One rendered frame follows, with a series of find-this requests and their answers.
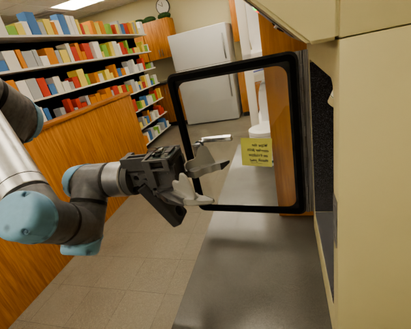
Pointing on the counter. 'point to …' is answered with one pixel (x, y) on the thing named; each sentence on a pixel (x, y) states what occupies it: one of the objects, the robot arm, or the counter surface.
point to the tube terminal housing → (377, 164)
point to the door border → (289, 114)
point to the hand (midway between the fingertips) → (224, 181)
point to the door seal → (293, 120)
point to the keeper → (334, 220)
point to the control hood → (303, 17)
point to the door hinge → (307, 126)
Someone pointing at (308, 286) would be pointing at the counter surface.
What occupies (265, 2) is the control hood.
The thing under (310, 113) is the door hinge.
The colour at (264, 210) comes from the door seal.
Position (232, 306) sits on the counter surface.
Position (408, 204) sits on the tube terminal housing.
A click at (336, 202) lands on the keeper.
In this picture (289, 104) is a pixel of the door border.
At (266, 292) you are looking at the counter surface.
